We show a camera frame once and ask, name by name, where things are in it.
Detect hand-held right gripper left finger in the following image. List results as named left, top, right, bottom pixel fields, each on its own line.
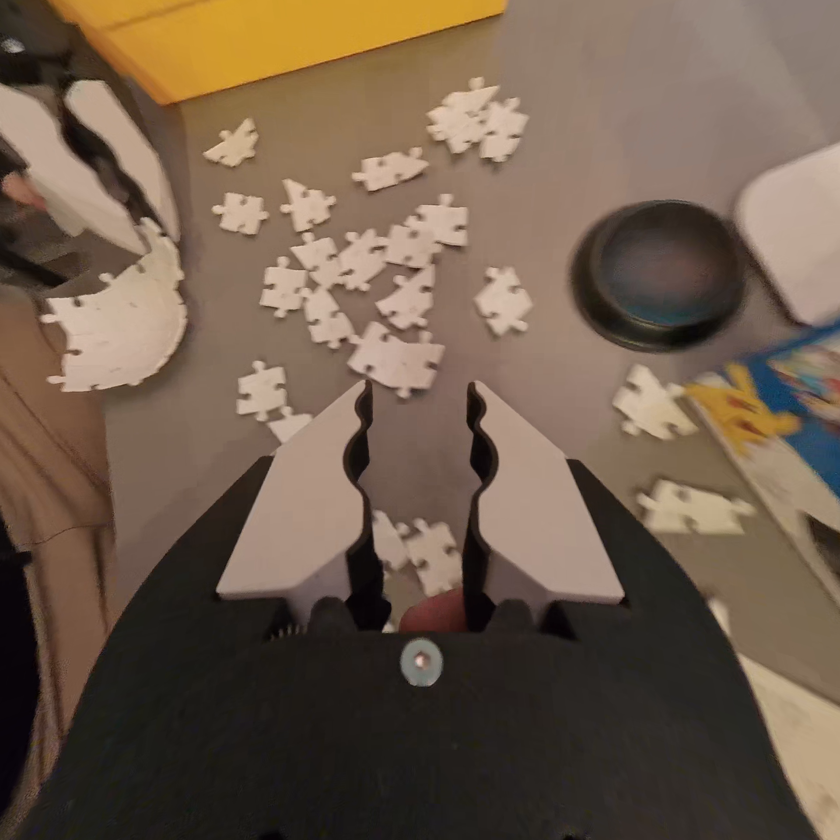
left=217, top=379, right=376, bottom=632

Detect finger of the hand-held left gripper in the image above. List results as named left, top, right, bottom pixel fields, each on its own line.
left=0, top=84, right=151, bottom=256
left=64, top=79, right=181, bottom=242

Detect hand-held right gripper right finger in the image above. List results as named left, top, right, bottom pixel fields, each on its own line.
left=462, top=381, right=626, bottom=632

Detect joined puzzle ball section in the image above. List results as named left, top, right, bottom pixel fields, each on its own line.
left=39, top=217, right=189, bottom=393

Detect white puzzle pieces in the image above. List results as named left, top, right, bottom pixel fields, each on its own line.
left=203, top=77, right=757, bottom=595

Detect black puzzle ball stand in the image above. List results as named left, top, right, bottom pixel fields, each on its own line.
left=570, top=200, right=749, bottom=352

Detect blue puzzle box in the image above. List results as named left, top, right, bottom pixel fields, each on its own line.
left=682, top=325, right=840, bottom=608

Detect person's left hand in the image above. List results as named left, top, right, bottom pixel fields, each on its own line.
left=2, top=175, right=49, bottom=213

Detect yellow plastic bin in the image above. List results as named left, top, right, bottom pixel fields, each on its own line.
left=49, top=0, right=509, bottom=106

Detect person's tan trousers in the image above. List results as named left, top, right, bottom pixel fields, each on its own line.
left=0, top=289, right=120, bottom=815

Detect printed instruction sheet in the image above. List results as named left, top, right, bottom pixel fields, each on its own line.
left=738, top=653, right=840, bottom=840

